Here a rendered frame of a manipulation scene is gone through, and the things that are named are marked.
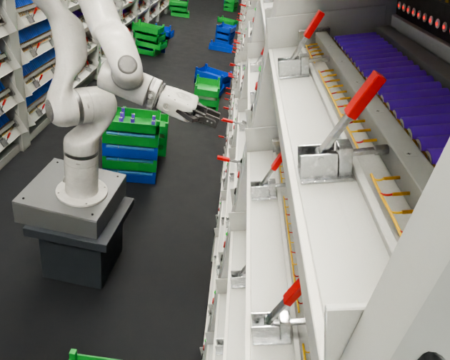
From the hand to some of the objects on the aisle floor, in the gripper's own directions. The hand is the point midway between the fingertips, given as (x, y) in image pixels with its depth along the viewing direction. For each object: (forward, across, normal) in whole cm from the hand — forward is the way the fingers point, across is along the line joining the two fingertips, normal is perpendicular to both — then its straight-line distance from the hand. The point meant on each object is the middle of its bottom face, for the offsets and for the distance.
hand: (211, 118), depth 112 cm
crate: (-22, -101, -95) cm, 141 cm away
